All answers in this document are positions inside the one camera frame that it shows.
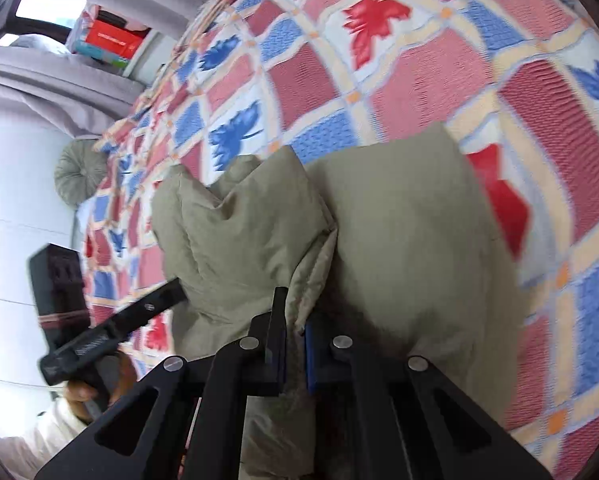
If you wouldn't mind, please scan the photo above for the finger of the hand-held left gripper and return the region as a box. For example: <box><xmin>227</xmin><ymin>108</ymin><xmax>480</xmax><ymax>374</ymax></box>
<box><xmin>107</xmin><ymin>280</ymin><xmax>188</xmax><ymax>335</ymax></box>

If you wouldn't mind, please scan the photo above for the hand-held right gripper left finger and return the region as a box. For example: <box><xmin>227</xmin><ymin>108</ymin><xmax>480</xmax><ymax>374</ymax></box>
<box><xmin>34</xmin><ymin>287</ymin><xmax>289</xmax><ymax>480</ymax></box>

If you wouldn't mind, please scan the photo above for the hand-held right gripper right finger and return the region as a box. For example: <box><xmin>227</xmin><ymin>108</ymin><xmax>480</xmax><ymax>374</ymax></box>
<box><xmin>303</xmin><ymin>321</ymin><xmax>555</xmax><ymax>480</ymax></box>

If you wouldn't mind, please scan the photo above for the khaki puffer jacket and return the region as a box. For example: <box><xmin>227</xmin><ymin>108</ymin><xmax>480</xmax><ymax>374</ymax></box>
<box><xmin>151</xmin><ymin>122</ymin><xmax>521</xmax><ymax>480</ymax></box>

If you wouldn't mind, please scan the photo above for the person's left forearm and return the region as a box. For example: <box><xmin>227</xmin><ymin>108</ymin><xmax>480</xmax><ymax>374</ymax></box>
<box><xmin>0</xmin><ymin>400</ymin><xmax>96</xmax><ymax>480</ymax></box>

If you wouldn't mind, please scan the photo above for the person's left hand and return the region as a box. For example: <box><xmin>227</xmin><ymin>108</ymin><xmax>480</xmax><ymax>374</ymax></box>
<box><xmin>62</xmin><ymin>352</ymin><xmax>139</xmax><ymax>423</ymax></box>

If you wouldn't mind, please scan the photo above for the grey round cushion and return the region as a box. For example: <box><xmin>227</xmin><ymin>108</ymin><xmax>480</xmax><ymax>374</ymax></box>
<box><xmin>54</xmin><ymin>139</ymin><xmax>113</xmax><ymax>208</ymax></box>

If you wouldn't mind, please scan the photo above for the grey curtain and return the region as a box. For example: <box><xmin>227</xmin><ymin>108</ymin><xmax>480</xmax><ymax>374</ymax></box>
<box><xmin>0</xmin><ymin>0</ymin><xmax>221</xmax><ymax>137</ymax></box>

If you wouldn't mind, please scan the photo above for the teal box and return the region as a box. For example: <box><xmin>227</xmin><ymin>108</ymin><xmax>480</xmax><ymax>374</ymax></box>
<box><xmin>74</xmin><ymin>41</ymin><xmax>131</xmax><ymax>72</ymax></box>

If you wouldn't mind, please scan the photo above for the red cardboard box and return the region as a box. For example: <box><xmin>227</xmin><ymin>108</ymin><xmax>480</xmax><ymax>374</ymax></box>
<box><xmin>82</xmin><ymin>20</ymin><xmax>148</xmax><ymax>61</ymax></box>

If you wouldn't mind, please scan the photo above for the window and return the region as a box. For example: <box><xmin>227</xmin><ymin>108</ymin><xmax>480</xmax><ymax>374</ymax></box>
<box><xmin>0</xmin><ymin>0</ymin><xmax>88</xmax><ymax>44</ymax></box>

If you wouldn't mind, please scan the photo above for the maple leaf checked quilt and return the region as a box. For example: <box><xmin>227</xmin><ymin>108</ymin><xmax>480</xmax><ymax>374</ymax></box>
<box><xmin>72</xmin><ymin>0</ymin><xmax>599</xmax><ymax>480</ymax></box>

